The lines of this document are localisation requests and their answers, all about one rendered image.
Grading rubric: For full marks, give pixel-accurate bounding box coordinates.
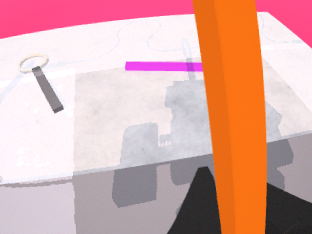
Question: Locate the orange handle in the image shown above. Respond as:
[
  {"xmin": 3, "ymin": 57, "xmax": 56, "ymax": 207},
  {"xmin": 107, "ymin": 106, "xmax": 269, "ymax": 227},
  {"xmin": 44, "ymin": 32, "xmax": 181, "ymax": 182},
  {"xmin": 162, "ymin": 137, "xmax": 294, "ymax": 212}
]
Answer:
[{"xmin": 192, "ymin": 0, "xmax": 267, "ymax": 234}]

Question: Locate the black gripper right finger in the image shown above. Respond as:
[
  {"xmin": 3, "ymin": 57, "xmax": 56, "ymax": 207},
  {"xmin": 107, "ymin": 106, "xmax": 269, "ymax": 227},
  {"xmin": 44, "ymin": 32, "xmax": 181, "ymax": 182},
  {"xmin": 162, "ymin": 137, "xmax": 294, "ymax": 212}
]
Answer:
[{"xmin": 264, "ymin": 182, "xmax": 312, "ymax": 234}]

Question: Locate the pink handle with cream ring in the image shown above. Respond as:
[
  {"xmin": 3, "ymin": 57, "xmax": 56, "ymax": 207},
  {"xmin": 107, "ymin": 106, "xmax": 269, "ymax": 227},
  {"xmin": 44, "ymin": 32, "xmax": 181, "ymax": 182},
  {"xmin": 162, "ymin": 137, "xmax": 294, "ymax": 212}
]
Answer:
[{"xmin": 124, "ymin": 61, "xmax": 203, "ymax": 72}]

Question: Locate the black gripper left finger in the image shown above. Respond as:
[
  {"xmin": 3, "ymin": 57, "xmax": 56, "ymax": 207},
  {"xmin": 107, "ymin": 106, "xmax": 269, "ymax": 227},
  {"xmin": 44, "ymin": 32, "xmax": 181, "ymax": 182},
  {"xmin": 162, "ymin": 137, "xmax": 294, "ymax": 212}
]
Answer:
[{"xmin": 167, "ymin": 166, "xmax": 223, "ymax": 234}]

